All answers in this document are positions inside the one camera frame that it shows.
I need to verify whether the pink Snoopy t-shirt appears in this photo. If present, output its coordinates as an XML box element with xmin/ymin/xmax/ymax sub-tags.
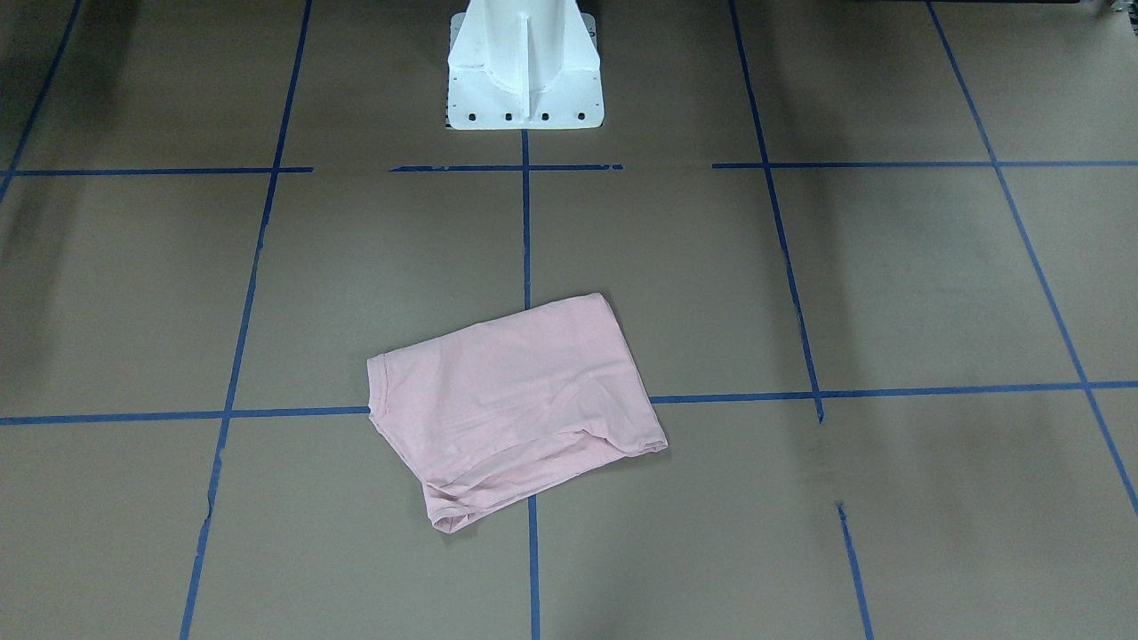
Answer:
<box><xmin>366</xmin><ymin>292</ymin><xmax>669</xmax><ymax>533</ymax></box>

